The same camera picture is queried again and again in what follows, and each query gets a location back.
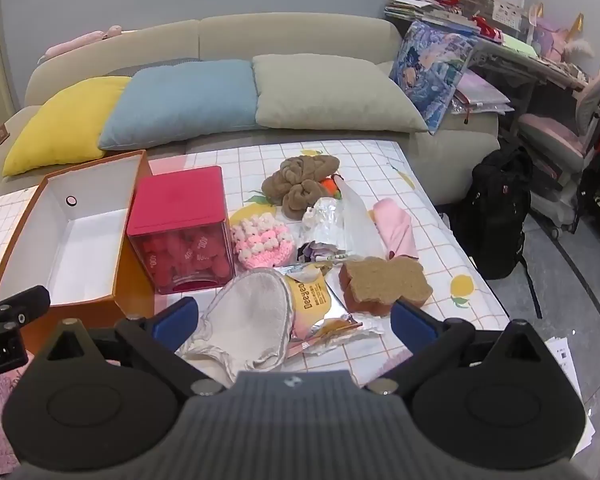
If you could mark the grey and pink chair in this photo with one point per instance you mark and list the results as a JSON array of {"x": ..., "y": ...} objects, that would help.
[{"x": 550, "y": 135}]

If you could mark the purple soft item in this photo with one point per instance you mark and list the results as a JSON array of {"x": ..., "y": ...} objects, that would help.
[{"x": 315, "y": 252}]

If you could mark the pink cloth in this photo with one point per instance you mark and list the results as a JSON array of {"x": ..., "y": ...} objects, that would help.
[{"x": 395, "y": 230}]

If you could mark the beige sofa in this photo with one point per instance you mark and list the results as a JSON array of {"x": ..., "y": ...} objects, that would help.
[{"x": 280, "y": 35}]

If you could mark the yellow snack packet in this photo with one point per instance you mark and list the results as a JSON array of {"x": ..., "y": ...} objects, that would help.
[{"x": 307, "y": 300}]

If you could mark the green folder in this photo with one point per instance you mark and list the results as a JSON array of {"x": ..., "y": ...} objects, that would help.
[{"x": 520, "y": 44}]

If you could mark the purple unicorn plush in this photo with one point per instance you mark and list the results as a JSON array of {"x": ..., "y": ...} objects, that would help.
[{"x": 560, "y": 35}]

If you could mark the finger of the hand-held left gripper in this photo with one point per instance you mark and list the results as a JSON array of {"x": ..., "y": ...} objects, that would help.
[{"x": 22, "y": 305}]

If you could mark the blue cartoon-print pillow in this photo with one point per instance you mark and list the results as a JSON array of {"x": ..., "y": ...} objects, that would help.
[{"x": 430, "y": 70}]

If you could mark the clear box with red lid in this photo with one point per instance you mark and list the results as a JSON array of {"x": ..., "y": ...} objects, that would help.
[{"x": 180, "y": 200}]

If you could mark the black backpack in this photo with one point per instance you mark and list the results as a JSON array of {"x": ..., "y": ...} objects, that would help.
[{"x": 495, "y": 210}]

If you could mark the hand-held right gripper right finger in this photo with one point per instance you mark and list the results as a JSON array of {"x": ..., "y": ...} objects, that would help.
[{"x": 412, "y": 325}]

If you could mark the yellow pillow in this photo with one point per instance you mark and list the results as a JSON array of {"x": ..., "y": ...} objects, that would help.
[{"x": 65, "y": 125}]

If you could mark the white paper sheets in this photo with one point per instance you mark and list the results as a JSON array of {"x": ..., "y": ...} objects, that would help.
[{"x": 570, "y": 375}]

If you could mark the orange soft toy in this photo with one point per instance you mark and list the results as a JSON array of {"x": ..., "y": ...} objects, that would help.
[{"x": 331, "y": 186}]

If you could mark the clear plastic bag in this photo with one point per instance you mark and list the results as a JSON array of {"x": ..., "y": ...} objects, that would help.
[{"x": 330, "y": 220}]

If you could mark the brown toast-shaped sponge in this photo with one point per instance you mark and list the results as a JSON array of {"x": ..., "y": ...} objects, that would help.
[{"x": 380, "y": 280}]

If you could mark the grey desk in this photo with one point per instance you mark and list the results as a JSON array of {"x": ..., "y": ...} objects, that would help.
[{"x": 520, "y": 62}]

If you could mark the pink folders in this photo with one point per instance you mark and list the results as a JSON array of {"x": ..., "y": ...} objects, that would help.
[{"x": 480, "y": 92}]

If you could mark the pink plush toy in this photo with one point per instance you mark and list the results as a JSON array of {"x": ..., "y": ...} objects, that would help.
[{"x": 80, "y": 42}]

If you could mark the stack of books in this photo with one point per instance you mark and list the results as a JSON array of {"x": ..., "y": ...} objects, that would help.
[{"x": 420, "y": 7}]

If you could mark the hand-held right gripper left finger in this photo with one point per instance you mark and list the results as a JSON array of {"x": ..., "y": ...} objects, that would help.
[{"x": 175, "y": 317}]

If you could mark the orange cardboard box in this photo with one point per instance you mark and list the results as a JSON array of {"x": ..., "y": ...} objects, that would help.
[{"x": 80, "y": 240}]

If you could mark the white cloth mitt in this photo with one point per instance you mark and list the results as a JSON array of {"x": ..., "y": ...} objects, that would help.
[{"x": 250, "y": 310}]

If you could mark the pink crocheted pouch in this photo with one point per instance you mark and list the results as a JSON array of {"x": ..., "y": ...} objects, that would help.
[{"x": 260, "y": 245}]

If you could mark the beige pillow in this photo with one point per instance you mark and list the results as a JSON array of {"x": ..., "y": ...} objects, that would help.
[{"x": 330, "y": 90}]

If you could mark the checked lemon-print tablecloth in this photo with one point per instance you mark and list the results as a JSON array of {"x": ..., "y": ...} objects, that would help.
[{"x": 430, "y": 240}]

